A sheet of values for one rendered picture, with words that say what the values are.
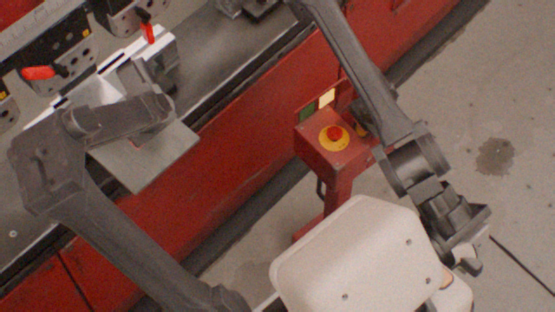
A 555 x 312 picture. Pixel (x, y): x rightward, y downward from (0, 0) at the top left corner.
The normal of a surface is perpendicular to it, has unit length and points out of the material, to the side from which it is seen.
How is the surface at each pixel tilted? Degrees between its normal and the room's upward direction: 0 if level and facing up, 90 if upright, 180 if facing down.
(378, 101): 31
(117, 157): 0
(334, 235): 43
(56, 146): 25
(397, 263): 48
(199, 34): 0
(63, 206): 69
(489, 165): 0
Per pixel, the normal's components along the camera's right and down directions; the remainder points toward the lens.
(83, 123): 0.84, -0.49
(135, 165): -0.01, -0.51
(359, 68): -0.20, -0.02
